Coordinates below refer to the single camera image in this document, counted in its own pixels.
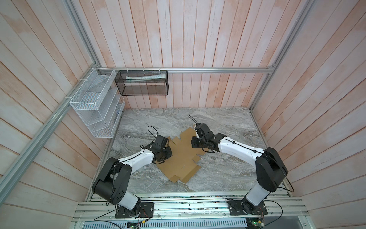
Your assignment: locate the brown cardboard box sheet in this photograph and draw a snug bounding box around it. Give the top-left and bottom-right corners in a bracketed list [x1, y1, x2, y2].
[157, 127, 205, 183]

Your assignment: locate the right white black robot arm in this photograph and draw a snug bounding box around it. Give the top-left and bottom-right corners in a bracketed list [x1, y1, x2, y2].
[191, 123, 288, 215]

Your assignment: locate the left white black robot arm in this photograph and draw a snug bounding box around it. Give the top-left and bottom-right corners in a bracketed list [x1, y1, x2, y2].
[92, 135, 173, 210]

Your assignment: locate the paper sheet in basket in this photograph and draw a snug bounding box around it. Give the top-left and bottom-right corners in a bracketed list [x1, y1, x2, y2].
[125, 73, 167, 83]

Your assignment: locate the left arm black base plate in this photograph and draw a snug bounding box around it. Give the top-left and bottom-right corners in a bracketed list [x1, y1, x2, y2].
[115, 202, 154, 219]

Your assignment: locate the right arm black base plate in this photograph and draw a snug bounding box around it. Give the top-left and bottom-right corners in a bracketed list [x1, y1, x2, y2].
[226, 198, 268, 216]

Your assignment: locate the black wire mesh basket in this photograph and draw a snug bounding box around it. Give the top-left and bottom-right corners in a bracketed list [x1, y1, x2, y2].
[114, 71, 169, 96]

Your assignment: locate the white wire mesh shelf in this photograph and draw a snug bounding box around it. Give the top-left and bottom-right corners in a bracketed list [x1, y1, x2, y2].
[70, 68, 125, 138]

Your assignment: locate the aluminium frame rail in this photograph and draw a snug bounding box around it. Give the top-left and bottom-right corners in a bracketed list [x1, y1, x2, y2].
[112, 67, 274, 73]

